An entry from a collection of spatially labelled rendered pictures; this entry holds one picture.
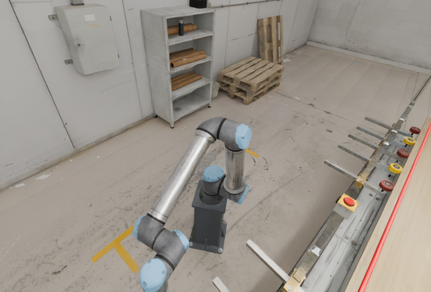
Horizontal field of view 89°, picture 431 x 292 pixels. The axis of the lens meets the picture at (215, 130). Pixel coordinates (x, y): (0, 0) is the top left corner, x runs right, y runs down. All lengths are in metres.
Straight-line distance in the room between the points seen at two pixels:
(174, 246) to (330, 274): 1.05
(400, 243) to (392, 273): 0.21
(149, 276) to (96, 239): 1.59
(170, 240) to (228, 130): 0.53
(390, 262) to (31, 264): 2.52
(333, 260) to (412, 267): 0.39
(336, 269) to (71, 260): 2.02
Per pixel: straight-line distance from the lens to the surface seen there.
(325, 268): 1.71
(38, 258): 2.60
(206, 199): 1.73
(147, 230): 1.01
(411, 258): 1.66
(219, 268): 2.20
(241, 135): 1.04
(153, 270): 0.93
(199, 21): 3.64
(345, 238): 1.88
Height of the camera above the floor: 2.05
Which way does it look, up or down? 37 degrees down
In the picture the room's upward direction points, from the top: 4 degrees clockwise
